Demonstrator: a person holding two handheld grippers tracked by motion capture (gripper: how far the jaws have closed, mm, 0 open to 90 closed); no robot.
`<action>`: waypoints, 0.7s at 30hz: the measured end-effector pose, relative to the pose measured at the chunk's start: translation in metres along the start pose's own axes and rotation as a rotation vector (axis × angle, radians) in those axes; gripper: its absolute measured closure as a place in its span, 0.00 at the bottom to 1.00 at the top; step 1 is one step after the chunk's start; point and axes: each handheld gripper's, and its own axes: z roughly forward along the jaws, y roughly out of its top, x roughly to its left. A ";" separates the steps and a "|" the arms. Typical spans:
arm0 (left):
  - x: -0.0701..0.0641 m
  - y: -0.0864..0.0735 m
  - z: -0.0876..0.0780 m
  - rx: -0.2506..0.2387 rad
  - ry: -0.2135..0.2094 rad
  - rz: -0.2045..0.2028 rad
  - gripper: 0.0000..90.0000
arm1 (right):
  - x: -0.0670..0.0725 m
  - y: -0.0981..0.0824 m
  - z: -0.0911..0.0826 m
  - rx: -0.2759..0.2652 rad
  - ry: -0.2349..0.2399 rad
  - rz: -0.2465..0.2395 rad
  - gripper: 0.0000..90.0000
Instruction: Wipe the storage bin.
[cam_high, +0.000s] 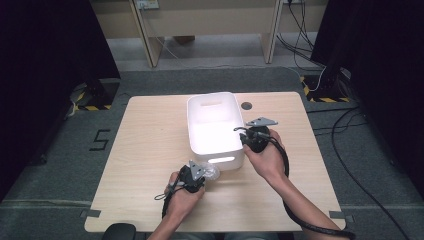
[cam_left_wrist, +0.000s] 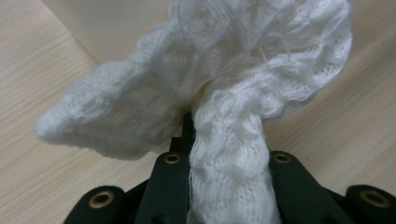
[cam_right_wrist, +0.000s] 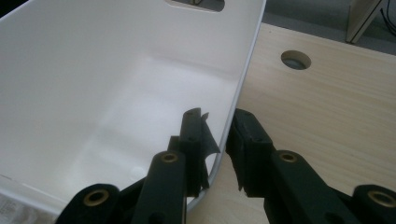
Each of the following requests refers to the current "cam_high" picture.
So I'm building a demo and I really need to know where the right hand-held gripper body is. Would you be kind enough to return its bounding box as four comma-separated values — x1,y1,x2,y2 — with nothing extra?
245,116,279,154

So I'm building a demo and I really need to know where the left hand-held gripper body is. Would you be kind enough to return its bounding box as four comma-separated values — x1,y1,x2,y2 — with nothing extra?
178,160,207,194

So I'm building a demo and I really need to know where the white knitted cloth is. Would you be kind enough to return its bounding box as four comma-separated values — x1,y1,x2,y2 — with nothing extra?
199,162,221,181

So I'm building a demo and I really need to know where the white plastic bin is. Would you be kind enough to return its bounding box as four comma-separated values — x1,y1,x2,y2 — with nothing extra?
186,91,245,172

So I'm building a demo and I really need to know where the person's right hand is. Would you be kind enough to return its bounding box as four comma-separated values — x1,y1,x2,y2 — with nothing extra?
243,129,288,181

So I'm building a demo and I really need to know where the person's left hand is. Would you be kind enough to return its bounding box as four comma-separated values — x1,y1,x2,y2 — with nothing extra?
165,171,206,221

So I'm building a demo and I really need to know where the black stand base striped tape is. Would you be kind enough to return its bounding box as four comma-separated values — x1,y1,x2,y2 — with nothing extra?
299,66,351,103
71,78,121,112

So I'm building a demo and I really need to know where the black office chair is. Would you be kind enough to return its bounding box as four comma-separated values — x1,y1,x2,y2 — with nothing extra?
101,223,137,240

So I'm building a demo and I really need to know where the grey tape strip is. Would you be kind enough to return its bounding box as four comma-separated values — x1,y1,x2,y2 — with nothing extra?
329,210,354,223
79,209,102,219

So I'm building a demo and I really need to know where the beige wooden desk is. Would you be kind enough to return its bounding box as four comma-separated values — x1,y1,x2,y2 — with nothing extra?
90,0,329,69

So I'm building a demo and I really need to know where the black curtain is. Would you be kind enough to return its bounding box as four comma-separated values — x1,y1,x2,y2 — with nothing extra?
311,0,424,198
0,0,122,201

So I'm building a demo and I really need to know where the white power strip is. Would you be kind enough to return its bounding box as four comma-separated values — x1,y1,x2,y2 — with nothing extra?
135,0,160,10

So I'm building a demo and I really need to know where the thick black sleeved cable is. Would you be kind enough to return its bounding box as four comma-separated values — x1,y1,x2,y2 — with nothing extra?
263,131,356,240

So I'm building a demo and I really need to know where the black gripper cable with loop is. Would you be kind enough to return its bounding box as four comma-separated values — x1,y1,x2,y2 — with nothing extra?
154,181,183,219

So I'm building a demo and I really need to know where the long black floor cable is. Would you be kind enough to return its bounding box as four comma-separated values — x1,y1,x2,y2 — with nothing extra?
331,108,411,240

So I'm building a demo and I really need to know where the bundle of black cables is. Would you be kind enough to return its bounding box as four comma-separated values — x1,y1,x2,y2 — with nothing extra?
276,0,326,69

